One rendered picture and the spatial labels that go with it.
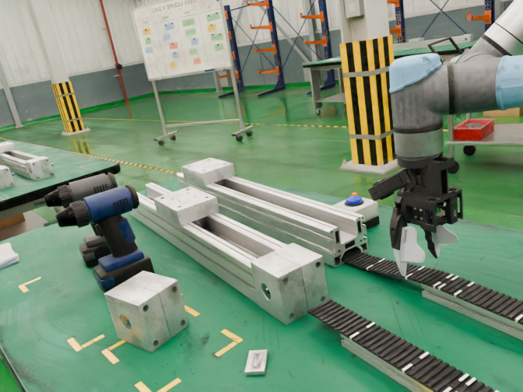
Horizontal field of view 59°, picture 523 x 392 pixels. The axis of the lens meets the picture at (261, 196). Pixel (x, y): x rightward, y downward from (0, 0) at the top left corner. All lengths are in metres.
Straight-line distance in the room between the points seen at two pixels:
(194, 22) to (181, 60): 0.55
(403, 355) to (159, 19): 6.52
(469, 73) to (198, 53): 5.98
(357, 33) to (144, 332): 3.70
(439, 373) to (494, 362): 0.10
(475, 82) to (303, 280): 0.41
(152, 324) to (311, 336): 0.27
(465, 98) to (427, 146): 0.09
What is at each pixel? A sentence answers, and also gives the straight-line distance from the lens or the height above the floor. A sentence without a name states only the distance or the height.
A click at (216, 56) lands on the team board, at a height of 1.14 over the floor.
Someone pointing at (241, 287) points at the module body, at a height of 0.80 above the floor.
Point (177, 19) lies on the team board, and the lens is 6.77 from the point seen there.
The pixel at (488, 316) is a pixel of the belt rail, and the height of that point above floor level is 0.79.
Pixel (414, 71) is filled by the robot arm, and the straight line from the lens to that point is 0.74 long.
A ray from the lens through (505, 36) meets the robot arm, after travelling 0.87.
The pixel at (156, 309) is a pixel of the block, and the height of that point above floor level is 0.85.
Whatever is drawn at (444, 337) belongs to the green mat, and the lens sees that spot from 0.79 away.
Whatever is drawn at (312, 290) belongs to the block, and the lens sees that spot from 0.85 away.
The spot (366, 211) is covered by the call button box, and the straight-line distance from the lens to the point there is 1.14.
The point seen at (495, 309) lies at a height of 0.81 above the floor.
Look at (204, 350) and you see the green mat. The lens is 0.83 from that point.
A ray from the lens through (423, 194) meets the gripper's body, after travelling 0.80.
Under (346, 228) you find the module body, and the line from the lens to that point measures 1.04.
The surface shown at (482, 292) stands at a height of 0.81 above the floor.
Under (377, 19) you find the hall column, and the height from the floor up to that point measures 1.24.
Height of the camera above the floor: 1.25
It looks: 18 degrees down
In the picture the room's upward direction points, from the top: 10 degrees counter-clockwise
